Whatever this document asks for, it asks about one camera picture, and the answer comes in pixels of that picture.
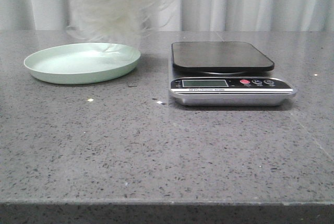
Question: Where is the white translucent vermicelli bundle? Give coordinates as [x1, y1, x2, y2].
[66, 0, 176, 46]

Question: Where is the black silver kitchen scale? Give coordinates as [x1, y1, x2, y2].
[169, 41, 296, 107]

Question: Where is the light green round plate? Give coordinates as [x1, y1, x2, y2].
[23, 43, 141, 85]

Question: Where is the grey pleated curtain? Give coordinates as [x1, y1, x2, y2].
[1, 0, 333, 31]

